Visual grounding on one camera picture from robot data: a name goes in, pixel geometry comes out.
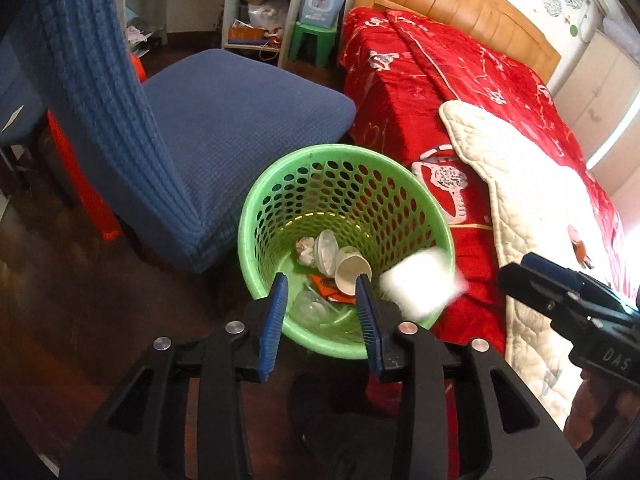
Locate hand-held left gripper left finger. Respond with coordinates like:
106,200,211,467
60,272,290,480

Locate blue covered chair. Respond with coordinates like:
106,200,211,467
0,0,357,274

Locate foil wrapper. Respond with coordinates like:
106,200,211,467
296,237,319,266

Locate small bottle with brown cap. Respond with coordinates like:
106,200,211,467
567,225,596,270

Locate green plastic stool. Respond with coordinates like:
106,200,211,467
288,21,339,68

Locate clear plastic cup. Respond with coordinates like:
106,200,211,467
290,282,352,329

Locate green plastic mesh basket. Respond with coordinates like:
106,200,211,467
238,144,456,360

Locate person's right hand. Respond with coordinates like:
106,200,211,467
564,377,637,452

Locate red snack wrapper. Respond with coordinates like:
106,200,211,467
307,272,359,304

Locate wooden bed headboard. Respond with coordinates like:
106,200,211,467
352,0,562,84

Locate white wardrobe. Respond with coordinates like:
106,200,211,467
552,30,640,162

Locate white tissue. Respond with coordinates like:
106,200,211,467
378,249,470,320

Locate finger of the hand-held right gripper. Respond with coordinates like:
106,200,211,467
521,253,618,306
498,262,603,333

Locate white plastic lid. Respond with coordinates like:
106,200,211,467
314,230,342,277

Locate red patterned blanket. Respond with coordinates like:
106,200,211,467
339,7,640,480

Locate clear plastic bag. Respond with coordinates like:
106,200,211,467
248,0,291,29

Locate white paper cup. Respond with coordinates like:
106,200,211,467
334,247,374,297

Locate blue gift bag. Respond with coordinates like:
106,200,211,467
298,0,348,29

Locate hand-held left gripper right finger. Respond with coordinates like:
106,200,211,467
354,275,586,480

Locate white quilted blanket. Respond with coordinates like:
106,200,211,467
439,100,640,428

